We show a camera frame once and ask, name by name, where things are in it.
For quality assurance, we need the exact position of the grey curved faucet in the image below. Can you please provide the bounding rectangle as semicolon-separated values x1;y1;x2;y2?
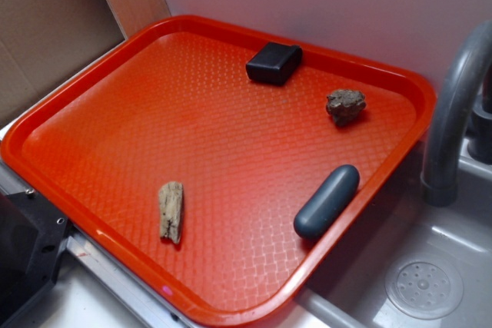
421;21;491;207

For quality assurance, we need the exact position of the grey oblong capsule case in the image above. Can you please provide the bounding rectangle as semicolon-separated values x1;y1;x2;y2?
293;164;361;240

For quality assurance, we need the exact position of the brown cardboard panel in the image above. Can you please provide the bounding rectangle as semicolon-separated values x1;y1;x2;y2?
1;0;170;126

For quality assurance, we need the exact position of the orange plastic tray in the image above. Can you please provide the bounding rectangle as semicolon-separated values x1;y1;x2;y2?
1;16;436;326

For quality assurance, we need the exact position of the brown rough rock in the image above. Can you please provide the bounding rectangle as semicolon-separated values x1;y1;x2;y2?
326;89;367;127

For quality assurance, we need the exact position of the pale wood chip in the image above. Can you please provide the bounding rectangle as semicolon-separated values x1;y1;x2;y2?
158;181;184;245

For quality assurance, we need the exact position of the black rectangular block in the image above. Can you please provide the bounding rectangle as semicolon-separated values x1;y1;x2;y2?
245;42;303;86

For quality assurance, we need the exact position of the aluminium frame rail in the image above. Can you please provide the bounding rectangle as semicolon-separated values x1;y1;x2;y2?
1;165;193;327

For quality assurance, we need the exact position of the grey sink drain strainer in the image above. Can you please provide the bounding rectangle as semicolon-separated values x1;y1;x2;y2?
384;253;464;320

